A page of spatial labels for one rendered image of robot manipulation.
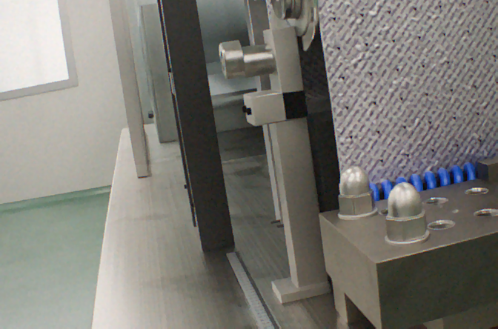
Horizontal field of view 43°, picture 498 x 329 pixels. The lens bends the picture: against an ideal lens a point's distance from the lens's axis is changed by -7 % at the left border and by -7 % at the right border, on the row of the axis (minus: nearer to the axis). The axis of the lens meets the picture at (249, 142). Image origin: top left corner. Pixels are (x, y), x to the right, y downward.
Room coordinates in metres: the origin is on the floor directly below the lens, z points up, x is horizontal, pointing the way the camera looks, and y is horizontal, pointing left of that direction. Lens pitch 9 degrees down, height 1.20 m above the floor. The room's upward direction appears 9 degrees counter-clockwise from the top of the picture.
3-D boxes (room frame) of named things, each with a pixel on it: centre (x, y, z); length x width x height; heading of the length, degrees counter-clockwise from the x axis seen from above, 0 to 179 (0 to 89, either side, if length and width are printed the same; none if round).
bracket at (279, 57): (0.74, -0.03, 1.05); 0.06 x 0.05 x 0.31; 98
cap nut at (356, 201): (0.59, -0.09, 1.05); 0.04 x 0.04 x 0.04
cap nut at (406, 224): (0.49, -0.11, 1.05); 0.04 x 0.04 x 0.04
